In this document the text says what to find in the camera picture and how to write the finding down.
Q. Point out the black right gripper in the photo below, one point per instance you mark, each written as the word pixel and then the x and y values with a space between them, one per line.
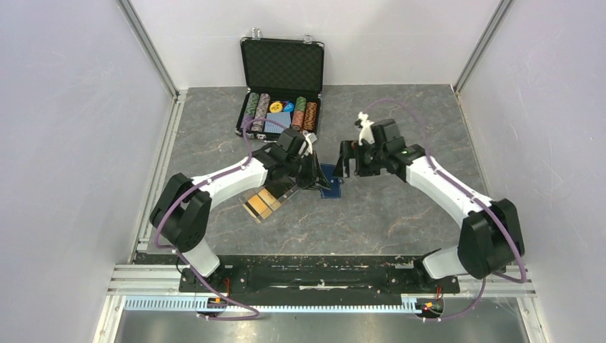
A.
pixel 350 149

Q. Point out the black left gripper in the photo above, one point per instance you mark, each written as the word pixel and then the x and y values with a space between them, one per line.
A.
pixel 314 174

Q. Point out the blue leather card holder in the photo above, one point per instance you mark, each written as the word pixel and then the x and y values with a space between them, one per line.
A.
pixel 334 190

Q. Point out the clear acrylic card box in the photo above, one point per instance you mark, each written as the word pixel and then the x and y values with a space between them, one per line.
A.
pixel 244 196

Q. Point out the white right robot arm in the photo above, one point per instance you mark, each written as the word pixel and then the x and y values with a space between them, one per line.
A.
pixel 490 233

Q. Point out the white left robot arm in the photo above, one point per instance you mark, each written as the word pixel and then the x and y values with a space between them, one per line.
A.
pixel 181 213

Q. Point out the black VIP card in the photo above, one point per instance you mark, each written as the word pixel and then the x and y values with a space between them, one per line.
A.
pixel 281 189

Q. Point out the gold VIP card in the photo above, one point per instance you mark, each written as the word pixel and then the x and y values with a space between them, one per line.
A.
pixel 260 205

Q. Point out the blue playing card deck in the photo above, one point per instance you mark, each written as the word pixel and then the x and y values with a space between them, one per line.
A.
pixel 277 122

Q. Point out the yellow dealer button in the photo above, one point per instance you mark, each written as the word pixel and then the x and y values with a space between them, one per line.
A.
pixel 276 107

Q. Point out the black poker chip case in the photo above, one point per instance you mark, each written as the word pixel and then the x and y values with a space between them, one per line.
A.
pixel 282 68

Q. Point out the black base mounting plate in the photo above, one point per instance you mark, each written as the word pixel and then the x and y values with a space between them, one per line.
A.
pixel 323 280

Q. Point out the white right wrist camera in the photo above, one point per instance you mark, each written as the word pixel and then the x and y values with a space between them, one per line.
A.
pixel 366 137

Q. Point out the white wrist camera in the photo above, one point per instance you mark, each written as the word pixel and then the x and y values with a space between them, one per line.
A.
pixel 366 137
pixel 307 147

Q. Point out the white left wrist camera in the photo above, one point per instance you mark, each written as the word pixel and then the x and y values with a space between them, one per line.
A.
pixel 307 147

